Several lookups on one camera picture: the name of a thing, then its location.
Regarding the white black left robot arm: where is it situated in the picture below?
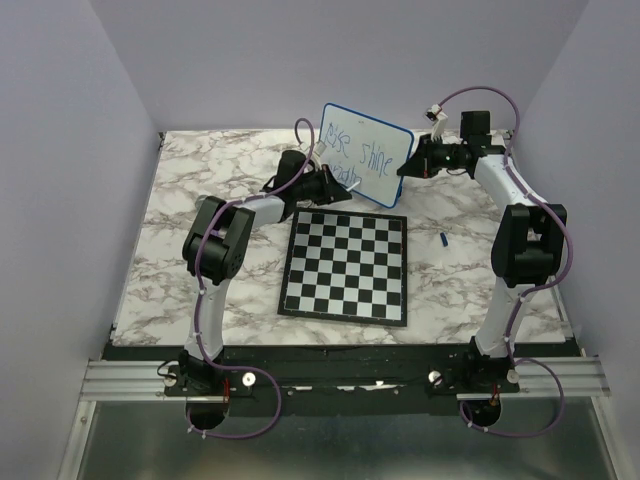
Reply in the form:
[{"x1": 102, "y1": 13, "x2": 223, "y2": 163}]
[{"x1": 179, "y1": 150, "x2": 352, "y2": 395}]

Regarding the white blue whiteboard marker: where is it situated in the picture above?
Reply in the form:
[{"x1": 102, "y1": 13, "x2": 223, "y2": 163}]
[{"x1": 346, "y1": 181, "x2": 360, "y2": 192}]

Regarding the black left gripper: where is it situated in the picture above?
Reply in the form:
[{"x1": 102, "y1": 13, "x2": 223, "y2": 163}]
[{"x1": 293, "y1": 164, "x2": 352, "y2": 206}]

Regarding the black white chessboard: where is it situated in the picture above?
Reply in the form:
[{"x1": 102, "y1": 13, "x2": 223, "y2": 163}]
[{"x1": 277, "y1": 208, "x2": 408, "y2": 328}]

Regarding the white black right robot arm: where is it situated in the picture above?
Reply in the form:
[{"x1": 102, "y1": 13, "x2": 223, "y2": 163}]
[{"x1": 397, "y1": 104, "x2": 567, "y2": 392}]

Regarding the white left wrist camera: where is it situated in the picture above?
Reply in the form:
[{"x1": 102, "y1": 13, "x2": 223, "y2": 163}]
[{"x1": 309, "y1": 140, "x2": 326, "y2": 170}]

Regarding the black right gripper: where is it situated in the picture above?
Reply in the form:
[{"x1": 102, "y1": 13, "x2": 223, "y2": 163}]
[{"x1": 395, "y1": 134, "x2": 465, "y2": 179}]

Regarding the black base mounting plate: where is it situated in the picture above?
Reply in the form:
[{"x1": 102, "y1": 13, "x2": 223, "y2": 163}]
[{"x1": 99, "y1": 342, "x2": 521, "y2": 436}]

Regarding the aluminium frame rail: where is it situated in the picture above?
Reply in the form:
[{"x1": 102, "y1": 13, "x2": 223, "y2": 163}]
[{"x1": 59, "y1": 337, "x2": 639, "y2": 479}]

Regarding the blue framed whiteboard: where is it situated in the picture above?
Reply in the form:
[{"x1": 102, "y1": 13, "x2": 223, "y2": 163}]
[{"x1": 319, "y1": 103, "x2": 415, "y2": 208}]

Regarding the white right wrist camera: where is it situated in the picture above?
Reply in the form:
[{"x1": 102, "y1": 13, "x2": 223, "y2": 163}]
[{"x1": 424, "y1": 104, "x2": 448, "y2": 141}]

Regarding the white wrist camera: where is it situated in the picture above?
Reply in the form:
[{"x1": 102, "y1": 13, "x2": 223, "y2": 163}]
[
  {"x1": 424, "y1": 104, "x2": 448, "y2": 141},
  {"x1": 309, "y1": 140, "x2": 326, "y2": 170}
]

